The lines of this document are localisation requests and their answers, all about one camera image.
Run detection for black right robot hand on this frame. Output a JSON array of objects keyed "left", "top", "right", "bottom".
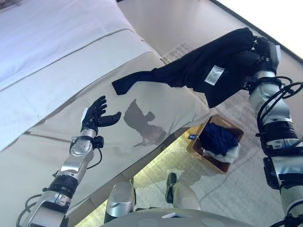
[{"left": 236, "top": 35, "right": 282, "bottom": 74}]

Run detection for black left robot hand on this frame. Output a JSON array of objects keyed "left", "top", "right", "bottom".
[{"left": 80, "top": 96, "right": 122, "bottom": 133}]

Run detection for black garment with white label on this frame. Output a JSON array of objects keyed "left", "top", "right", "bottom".
[{"left": 111, "top": 27, "right": 261, "bottom": 109}]

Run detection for blue garment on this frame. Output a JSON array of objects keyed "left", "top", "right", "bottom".
[{"left": 200, "top": 122, "right": 239, "bottom": 158}]

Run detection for beige bed cover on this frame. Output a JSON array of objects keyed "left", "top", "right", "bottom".
[{"left": 0, "top": 51, "right": 211, "bottom": 213}]

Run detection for brown wicker basket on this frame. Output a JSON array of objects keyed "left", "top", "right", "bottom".
[{"left": 187, "top": 115, "right": 244, "bottom": 175}]

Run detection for silver left robot leg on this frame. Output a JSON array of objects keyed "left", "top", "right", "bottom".
[{"left": 105, "top": 181, "right": 137, "bottom": 223}]

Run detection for silver robot leg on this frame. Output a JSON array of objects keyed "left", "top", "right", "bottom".
[
  {"left": 105, "top": 181, "right": 137, "bottom": 223},
  {"left": 165, "top": 172, "right": 202, "bottom": 211}
]

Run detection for white duvet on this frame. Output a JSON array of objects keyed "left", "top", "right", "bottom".
[{"left": 0, "top": 0, "right": 154, "bottom": 152}]

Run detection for silver right robot leg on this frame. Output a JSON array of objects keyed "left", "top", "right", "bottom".
[{"left": 165, "top": 172, "right": 202, "bottom": 211}]

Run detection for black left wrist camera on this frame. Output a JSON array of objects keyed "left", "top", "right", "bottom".
[{"left": 93, "top": 136, "right": 105, "bottom": 149}]

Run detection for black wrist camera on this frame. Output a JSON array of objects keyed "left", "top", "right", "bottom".
[
  {"left": 243, "top": 75, "right": 256, "bottom": 90},
  {"left": 93, "top": 136, "right": 105, "bottom": 149}
]

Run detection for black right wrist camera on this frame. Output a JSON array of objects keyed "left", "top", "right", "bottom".
[{"left": 243, "top": 75, "right": 256, "bottom": 90}]

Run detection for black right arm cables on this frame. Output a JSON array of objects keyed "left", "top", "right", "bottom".
[{"left": 255, "top": 75, "right": 303, "bottom": 152}]

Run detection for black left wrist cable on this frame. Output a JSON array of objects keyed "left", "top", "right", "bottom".
[{"left": 86, "top": 148, "right": 103, "bottom": 170}]

